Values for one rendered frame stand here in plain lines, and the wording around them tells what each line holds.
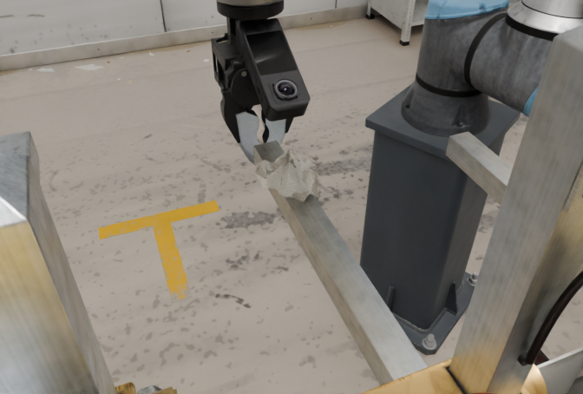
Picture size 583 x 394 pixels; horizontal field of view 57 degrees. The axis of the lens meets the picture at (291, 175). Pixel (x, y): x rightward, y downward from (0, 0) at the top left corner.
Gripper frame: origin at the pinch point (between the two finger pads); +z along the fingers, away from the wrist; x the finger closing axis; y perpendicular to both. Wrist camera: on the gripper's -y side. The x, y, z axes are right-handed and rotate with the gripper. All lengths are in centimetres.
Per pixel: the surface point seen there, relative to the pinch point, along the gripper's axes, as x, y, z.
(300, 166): -1.7, -8.2, -4.4
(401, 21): -141, 186, 70
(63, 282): 19.2, -37.2, -25.2
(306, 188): -0.7, -12.2, -4.5
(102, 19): 9, 228, 63
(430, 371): -1.1, -34.7, -4.3
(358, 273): -1.0, -23.6, -3.3
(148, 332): 20, 45, 83
